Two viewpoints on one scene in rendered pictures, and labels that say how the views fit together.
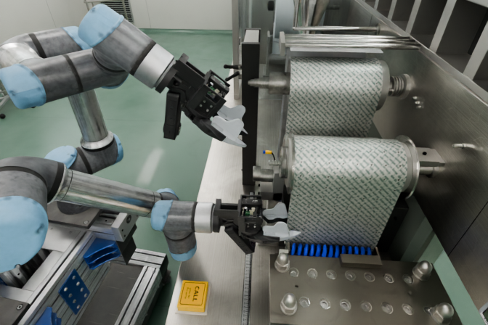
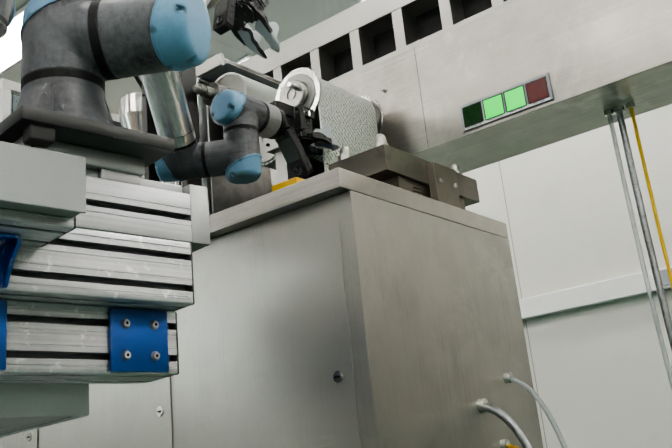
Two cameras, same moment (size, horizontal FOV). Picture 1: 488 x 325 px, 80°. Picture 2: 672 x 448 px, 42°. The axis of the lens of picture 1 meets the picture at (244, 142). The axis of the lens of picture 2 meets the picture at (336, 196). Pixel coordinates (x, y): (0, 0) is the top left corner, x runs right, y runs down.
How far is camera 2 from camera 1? 2.10 m
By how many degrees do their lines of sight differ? 76
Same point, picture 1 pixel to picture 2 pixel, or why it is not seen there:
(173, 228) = (252, 105)
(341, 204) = (350, 125)
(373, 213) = (370, 142)
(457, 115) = (368, 85)
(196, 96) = not seen: outside the picture
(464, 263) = (438, 132)
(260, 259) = not seen: hidden behind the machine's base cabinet
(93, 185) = not seen: hidden behind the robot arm
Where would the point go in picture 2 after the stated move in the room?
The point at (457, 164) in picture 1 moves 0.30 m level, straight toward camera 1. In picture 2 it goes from (390, 102) to (419, 49)
